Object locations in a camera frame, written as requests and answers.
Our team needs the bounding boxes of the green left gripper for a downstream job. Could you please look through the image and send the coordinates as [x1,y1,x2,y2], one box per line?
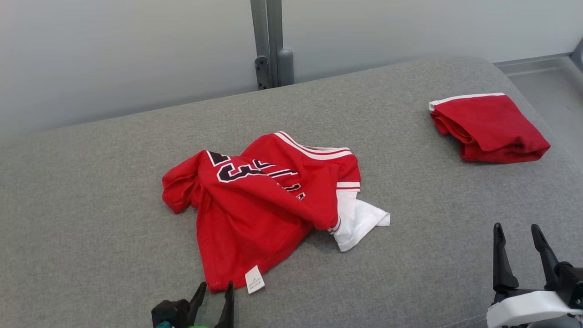
[187,281,235,328]

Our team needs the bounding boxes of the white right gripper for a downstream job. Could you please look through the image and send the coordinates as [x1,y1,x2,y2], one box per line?
[486,222,583,328]

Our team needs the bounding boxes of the red white basketball jersey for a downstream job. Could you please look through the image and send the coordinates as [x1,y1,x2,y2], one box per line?
[162,131,391,295]

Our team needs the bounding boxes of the red shorts with white stripes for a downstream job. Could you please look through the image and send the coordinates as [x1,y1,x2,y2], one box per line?
[428,92,552,164]

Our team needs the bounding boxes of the grey metal wall frame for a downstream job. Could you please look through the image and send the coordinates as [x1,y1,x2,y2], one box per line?
[250,0,295,91]

